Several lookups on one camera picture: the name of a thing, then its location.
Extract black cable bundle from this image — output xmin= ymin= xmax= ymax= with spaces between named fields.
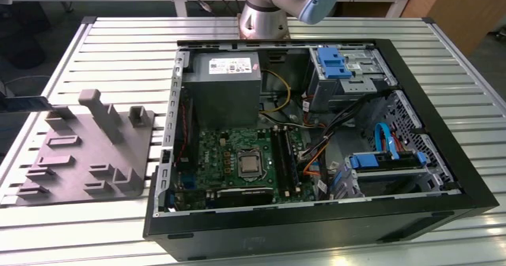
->
xmin=299 ymin=89 xmax=397 ymax=159

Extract blue flat wire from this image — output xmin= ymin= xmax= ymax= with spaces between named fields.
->
xmin=374 ymin=122 xmax=401 ymax=160

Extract metal disk bay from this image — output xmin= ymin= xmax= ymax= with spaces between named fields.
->
xmin=327 ymin=152 xmax=451 ymax=200

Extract hard disk in blue carrier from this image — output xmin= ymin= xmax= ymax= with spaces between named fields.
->
xmin=346 ymin=152 xmax=427 ymax=175

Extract blue drive bay latch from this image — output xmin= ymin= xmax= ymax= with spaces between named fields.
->
xmin=315 ymin=47 xmax=353 ymax=79

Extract black office chair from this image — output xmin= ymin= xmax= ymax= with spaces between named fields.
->
xmin=0 ymin=1 xmax=52 ymax=70

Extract red and orange wire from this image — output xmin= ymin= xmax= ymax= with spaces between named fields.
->
xmin=395 ymin=134 xmax=414 ymax=156

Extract black CPU socket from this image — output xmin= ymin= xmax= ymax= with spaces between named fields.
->
xmin=232 ymin=148 xmax=267 ymax=184

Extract green motherboard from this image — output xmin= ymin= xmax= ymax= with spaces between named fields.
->
xmin=174 ymin=126 xmax=317 ymax=210

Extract wooden cabinet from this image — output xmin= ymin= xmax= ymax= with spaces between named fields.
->
xmin=402 ymin=0 xmax=506 ymax=56

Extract black graphics card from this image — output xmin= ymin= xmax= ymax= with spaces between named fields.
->
xmin=174 ymin=187 xmax=277 ymax=210

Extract metal drive cage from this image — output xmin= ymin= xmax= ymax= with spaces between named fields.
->
xmin=307 ymin=45 xmax=398 ymax=113

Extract grey power supply unit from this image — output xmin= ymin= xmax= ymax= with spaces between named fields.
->
xmin=183 ymin=52 xmax=264 ymax=129

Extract silver CPU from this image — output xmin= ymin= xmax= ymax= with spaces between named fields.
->
xmin=235 ymin=155 xmax=262 ymax=174

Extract yellow wire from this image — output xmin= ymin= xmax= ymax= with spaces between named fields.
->
xmin=260 ymin=69 xmax=293 ymax=114

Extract grey parts rack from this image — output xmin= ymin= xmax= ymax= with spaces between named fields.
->
xmin=15 ymin=88 xmax=166 ymax=204

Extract black open PC case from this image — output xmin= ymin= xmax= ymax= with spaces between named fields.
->
xmin=142 ymin=37 xmax=499 ymax=262

